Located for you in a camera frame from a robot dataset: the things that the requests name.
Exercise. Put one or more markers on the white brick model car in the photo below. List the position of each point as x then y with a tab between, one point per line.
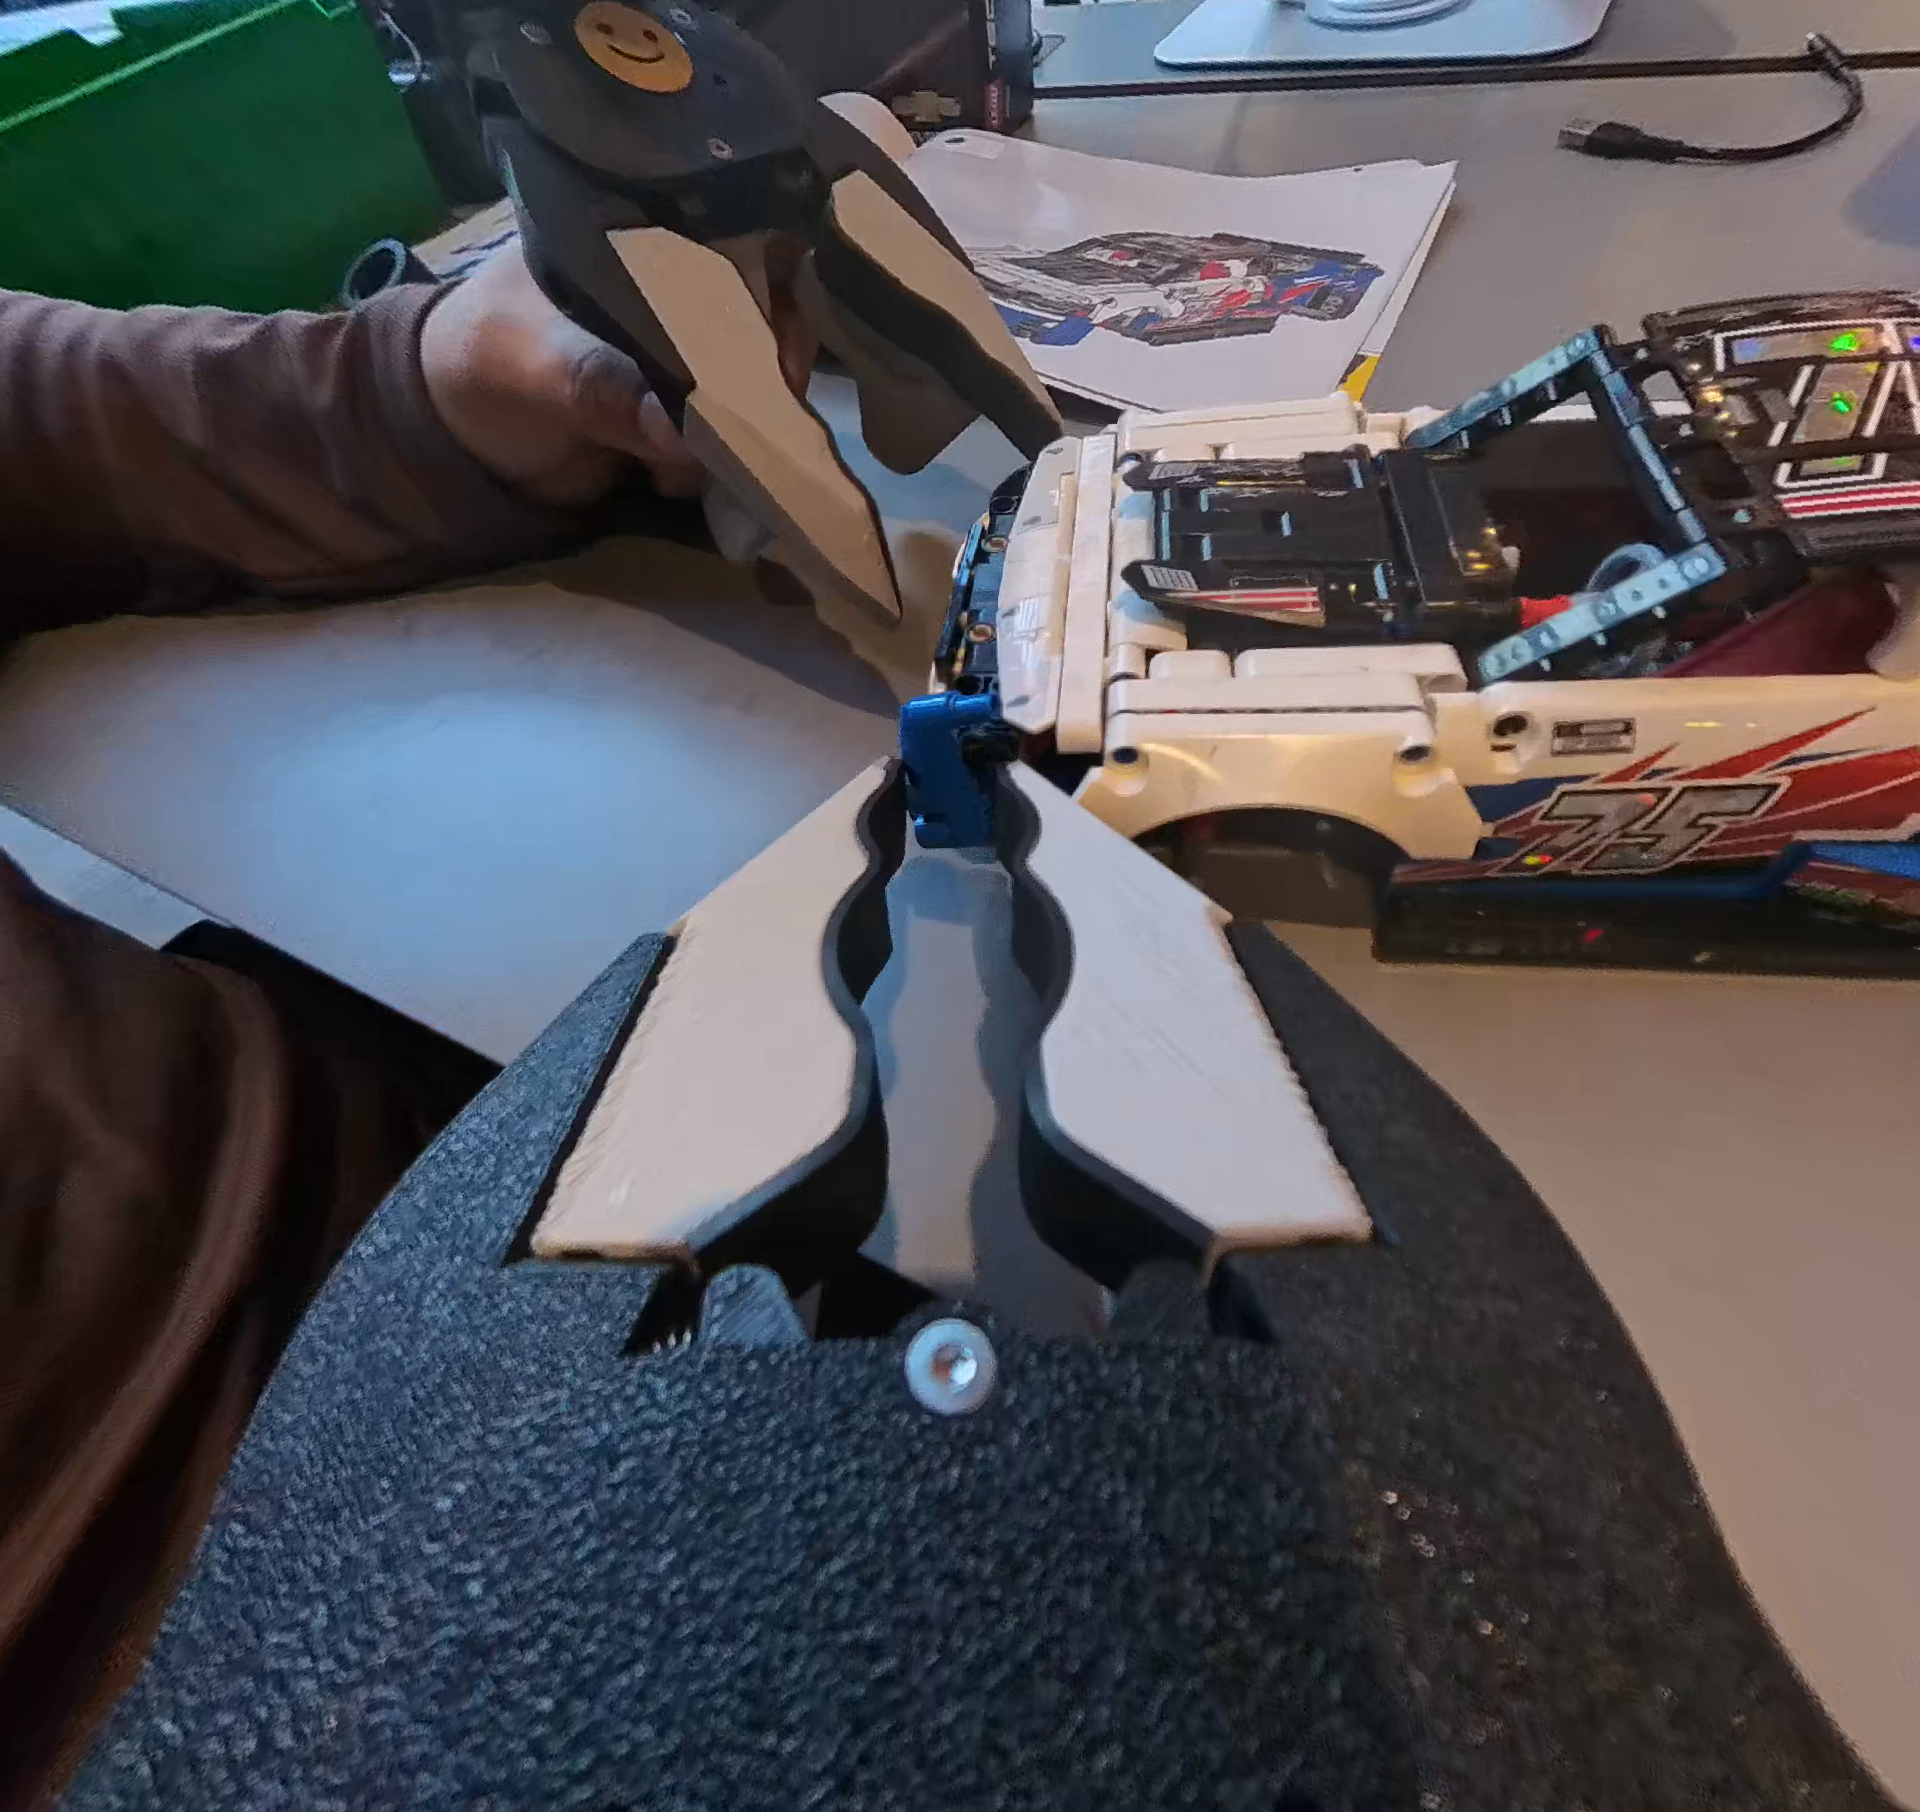
1275	732

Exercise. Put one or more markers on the grey desk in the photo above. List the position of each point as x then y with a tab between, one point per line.
451	762

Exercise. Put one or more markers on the person's left hand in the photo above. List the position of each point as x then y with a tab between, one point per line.
542	405

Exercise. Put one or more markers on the blue toy brick connector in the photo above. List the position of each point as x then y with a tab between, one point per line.
950	776

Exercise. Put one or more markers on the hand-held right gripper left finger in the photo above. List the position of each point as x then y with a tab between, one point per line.
721	1078

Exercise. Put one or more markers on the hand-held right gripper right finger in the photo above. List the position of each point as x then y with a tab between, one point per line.
1184	1093

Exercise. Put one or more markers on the black toy tyre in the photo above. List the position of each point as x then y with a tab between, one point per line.
359	285

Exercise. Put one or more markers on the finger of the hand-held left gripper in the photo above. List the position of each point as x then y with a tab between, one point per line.
721	341
918	341

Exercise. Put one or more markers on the white round stand base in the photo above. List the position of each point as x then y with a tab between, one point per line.
1396	13

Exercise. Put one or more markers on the green plastic bin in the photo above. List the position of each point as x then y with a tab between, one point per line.
181	147

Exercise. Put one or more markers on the open instruction booklet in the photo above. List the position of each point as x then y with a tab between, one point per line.
1231	312

